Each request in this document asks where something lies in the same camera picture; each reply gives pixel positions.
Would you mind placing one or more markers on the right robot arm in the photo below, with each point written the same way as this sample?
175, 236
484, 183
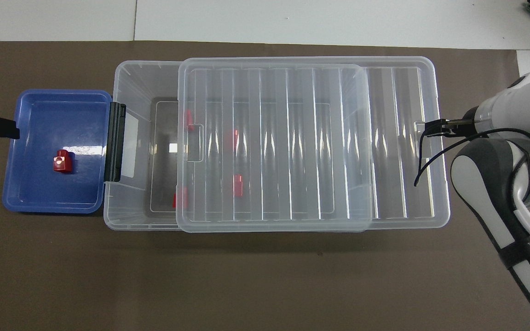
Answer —
481, 179

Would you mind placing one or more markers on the clear plastic box lid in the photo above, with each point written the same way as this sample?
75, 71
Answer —
384, 151

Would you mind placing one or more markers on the blue plastic tray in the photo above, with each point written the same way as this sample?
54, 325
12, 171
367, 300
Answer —
44, 124

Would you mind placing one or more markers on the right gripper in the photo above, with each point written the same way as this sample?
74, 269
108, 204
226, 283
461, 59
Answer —
469, 128

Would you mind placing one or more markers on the black box latch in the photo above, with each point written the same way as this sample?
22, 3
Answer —
116, 142

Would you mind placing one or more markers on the clear plastic storage box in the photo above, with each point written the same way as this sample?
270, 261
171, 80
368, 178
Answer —
136, 138

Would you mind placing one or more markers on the red block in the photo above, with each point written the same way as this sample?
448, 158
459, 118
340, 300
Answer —
233, 139
238, 185
62, 162
180, 197
189, 120

